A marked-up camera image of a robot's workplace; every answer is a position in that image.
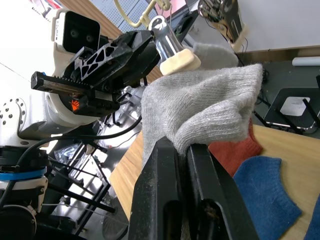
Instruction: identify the cream plastic clip hanger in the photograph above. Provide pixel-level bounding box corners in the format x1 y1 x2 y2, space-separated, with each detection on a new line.
113 0 173 29

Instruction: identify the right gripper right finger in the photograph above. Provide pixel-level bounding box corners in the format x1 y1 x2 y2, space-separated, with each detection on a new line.
185 142 261 240

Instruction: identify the black metal frame rack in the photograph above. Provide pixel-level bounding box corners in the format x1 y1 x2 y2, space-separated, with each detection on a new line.
47 139 131 236

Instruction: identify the perforated metal panel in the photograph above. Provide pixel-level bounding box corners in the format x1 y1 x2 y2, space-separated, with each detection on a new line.
88 0 157 32

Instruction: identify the metal clip with cream pads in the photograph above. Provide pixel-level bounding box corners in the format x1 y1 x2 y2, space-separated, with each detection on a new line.
196 0 251 50
148 15 202 77

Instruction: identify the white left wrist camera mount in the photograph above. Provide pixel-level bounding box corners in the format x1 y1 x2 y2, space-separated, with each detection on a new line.
44 8 102 126

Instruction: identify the grey ankle sock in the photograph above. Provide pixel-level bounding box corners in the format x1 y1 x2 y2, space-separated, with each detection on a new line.
140 42 264 171

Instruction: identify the blue ankle sock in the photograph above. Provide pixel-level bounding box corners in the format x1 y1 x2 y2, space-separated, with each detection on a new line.
232 156 303 240
303 206 320 240

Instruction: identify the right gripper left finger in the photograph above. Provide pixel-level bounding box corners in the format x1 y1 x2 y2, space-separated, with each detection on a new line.
127 136 185 240

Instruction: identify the red ankle sock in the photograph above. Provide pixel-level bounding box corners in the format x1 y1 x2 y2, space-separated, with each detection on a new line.
208 117 264 177

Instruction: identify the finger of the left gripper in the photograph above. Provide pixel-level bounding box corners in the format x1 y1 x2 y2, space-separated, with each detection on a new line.
92 39 161 93
79 30 156 82

